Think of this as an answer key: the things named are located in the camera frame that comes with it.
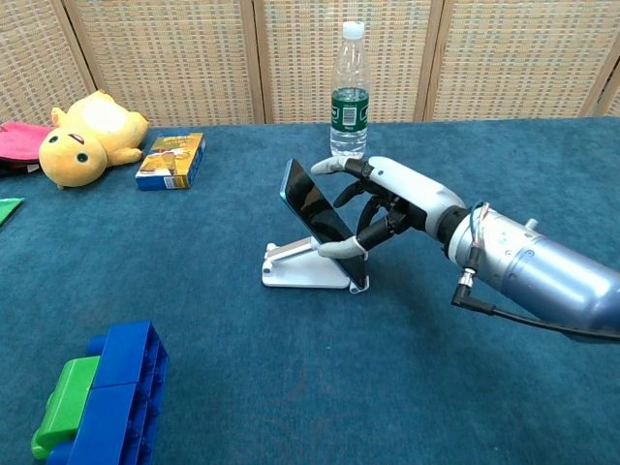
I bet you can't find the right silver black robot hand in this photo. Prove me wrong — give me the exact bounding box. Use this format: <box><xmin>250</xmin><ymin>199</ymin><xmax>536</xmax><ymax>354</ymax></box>
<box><xmin>309</xmin><ymin>155</ymin><xmax>469</xmax><ymax>258</ymax></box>

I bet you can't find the black smartphone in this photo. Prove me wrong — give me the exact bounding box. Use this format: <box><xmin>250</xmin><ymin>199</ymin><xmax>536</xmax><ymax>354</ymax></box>
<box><xmin>279</xmin><ymin>158</ymin><xmax>369</xmax><ymax>290</ymax></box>

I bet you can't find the green label water bottle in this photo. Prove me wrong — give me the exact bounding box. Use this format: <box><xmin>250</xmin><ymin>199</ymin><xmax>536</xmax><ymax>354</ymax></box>
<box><xmin>329</xmin><ymin>20</ymin><xmax>370</xmax><ymax>160</ymax></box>

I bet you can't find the white folding phone stand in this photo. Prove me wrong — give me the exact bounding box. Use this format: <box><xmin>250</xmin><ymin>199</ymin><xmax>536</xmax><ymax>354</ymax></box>
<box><xmin>261</xmin><ymin>236</ymin><xmax>370</xmax><ymax>295</ymax></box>

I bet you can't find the blue table mat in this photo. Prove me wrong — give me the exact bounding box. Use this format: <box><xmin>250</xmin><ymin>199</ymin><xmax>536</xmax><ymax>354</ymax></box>
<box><xmin>0</xmin><ymin>115</ymin><xmax>620</xmax><ymax>465</ymax></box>

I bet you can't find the orange and blue carton box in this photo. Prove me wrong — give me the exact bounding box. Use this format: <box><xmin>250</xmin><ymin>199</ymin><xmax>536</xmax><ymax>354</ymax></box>
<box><xmin>135</xmin><ymin>132</ymin><xmax>206</xmax><ymax>192</ymax></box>

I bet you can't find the woven folding screen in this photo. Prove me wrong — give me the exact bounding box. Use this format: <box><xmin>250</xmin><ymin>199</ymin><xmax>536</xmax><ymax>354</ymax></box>
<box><xmin>0</xmin><ymin>0</ymin><xmax>620</xmax><ymax>127</ymax></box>

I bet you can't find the yellow plush toy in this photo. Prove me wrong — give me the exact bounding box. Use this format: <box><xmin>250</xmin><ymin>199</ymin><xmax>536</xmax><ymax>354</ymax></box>
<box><xmin>38</xmin><ymin>89</ymin><xmax>150</xmax><ymax>189</ymax></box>

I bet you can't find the blue toy building block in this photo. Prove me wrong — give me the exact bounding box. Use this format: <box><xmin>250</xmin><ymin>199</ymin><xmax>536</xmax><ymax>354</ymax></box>
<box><xmin>46</xmin><ymin>382</ymin><xmax>169</xmax><ymax>465</ymax></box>
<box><xmin>85</xmin><ymin>320</ymin><xmax>171</xmax><ymax>391</ymax></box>

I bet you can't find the pink cloth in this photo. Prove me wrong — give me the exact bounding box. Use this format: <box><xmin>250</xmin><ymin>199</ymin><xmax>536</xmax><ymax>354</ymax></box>
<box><xmin>0</xmin><ymin>121</ymin><xmax>54</xmax><ymax>176</ymax></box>

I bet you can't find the green toy building block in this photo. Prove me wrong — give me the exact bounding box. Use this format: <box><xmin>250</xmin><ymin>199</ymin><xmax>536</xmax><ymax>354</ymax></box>
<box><xmin>31</xmin><ymin>356</ymin><xmax>102</xmax><ymax>460</ymax></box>

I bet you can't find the green packet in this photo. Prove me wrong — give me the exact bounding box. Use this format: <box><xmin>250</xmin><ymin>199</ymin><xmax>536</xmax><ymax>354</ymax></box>
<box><xmin>0</xmin><ymin>197</ymin><xmax>25</xmax><ymax>228</ymax></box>

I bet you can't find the black arm cable with plug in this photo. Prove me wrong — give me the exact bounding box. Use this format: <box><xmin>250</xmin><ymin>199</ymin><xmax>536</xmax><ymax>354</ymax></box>
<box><xmin>450</xmin><ymin>270</ymin><xmax>620</xmax><ymax>340</ymax></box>

